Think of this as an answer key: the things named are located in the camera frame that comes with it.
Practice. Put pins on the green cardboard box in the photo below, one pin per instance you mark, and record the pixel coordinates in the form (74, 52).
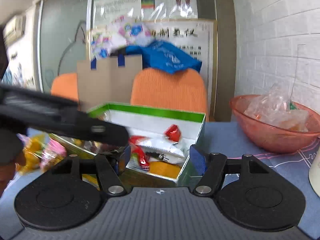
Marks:
(155, 120)

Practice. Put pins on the white snack packet black figure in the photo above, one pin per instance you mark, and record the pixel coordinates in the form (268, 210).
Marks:
(162, 147)

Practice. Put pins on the floral fabric bag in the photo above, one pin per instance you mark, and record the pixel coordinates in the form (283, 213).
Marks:
(130, 32)

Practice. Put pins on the pink snack packet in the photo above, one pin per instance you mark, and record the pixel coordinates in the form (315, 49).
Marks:
(52, 152)

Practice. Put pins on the white thermos jug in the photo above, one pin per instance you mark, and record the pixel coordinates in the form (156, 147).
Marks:
(315, 175)

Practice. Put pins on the red clear-window snack packet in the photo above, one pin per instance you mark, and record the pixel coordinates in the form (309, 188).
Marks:
(172, 132)

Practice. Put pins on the blue plastic bag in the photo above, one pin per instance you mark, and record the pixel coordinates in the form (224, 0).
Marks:
(170, 57)

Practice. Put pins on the person's left forearm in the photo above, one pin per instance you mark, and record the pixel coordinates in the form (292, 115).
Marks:
(7, 180)

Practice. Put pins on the large red snack packet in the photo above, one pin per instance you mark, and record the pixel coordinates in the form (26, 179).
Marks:
(140, 155)

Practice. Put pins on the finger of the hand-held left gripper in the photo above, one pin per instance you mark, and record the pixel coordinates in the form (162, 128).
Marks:
(100, 130)

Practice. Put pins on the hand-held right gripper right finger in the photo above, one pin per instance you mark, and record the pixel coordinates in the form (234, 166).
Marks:
(197, 160)

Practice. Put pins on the clear plastic wrappers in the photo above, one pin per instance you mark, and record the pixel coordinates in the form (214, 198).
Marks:
(270, 105)

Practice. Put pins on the pink plastic bowl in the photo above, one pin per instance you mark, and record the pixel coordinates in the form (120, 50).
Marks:
(262, 140)

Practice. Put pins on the orange snack packet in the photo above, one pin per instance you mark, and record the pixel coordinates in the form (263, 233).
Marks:
(165, 169)

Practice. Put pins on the orange chair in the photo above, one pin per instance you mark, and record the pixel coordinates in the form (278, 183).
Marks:
(65, 87)
(170, 92)

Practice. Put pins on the frosted glass panel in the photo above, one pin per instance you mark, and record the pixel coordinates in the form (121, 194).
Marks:
(62, 30)

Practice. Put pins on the white air conditioner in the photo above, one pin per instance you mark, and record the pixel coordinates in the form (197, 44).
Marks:
(13, 30)

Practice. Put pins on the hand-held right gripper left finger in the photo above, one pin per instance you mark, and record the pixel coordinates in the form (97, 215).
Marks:
(125, 158)

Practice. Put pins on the blue striped tablecloth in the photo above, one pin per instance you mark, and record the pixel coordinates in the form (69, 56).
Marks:
(225, 140)

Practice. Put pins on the yellow snack packet red label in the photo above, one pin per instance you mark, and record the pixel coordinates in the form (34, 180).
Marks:
(31, 152)

